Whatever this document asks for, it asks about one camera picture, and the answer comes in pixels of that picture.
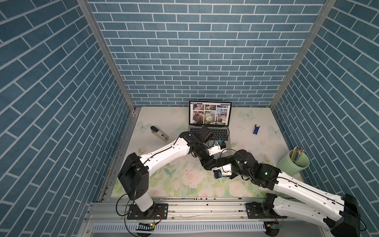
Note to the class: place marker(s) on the floral table mat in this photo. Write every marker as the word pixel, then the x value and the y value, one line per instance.
pixel 185 177

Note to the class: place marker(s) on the grey black handheld remote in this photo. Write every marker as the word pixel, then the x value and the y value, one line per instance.
pixel 156 132

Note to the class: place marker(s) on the coloured pencils bundle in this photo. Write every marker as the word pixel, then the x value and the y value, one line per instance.
pixel 296 154

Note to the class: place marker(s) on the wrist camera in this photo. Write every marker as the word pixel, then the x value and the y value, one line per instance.
pixel 218 148
pixel 222 171

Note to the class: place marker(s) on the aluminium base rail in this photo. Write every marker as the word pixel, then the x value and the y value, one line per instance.
pixel 203 210

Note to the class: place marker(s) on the blue plastic clip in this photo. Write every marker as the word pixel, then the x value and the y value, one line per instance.
pixel 256 129

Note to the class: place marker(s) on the green pencil cup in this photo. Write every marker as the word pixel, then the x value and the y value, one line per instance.
pixel 287 166

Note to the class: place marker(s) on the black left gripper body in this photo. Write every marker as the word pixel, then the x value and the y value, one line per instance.
pixel 202 153

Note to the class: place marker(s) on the silver open laptop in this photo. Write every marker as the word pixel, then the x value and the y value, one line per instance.
pixel 213 114

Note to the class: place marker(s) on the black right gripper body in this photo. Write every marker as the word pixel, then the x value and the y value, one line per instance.
pixel 235 168

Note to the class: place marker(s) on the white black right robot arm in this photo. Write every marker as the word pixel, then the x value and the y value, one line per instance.
pixel 289 197

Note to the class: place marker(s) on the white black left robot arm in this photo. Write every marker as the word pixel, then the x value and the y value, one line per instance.
pixel 136 170

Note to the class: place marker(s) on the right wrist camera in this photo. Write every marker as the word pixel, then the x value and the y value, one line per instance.
pixel 222 171

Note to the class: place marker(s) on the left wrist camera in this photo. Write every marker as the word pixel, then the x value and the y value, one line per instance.
pixel 218 148

